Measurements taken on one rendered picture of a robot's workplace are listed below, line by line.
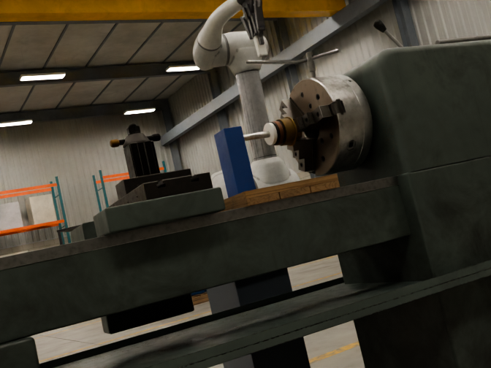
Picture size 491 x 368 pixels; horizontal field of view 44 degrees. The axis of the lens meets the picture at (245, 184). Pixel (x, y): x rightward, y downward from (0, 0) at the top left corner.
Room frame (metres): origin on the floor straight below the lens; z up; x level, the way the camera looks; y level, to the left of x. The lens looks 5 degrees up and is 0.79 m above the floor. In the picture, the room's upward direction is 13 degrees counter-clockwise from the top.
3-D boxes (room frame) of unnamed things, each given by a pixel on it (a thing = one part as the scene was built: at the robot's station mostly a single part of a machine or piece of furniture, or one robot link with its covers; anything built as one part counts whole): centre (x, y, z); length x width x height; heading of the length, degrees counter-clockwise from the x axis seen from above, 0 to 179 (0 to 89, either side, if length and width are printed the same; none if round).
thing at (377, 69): (2.14, -0.64, 1.06); 0.59 x 0.48 x 0.39; 116
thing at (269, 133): (1.83, -0.06, 1.08); 0.13 x 0.07 x 0.07; 116
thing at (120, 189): (1.76, 0.26, 1.00); 0.20 x 0.10 x 0.05; 116
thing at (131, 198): (1.69, 0.26, 0.95); 0.43 x 0.18 x 0.04; 26
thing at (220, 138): (1.79, 0.02, 1.00); 0.08 x 0.06 x 0.23; 26
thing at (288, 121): (1.88, -0.16, 1.08); 0.09 x 0.09 x 0.09; 26
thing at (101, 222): (1.69, 0.31, 0.89); 0.53 x 0.30 x 0.06; 26
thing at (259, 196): (1.83, -0.05, 0.88); 0.36 x 0.30 x 0.04; 26
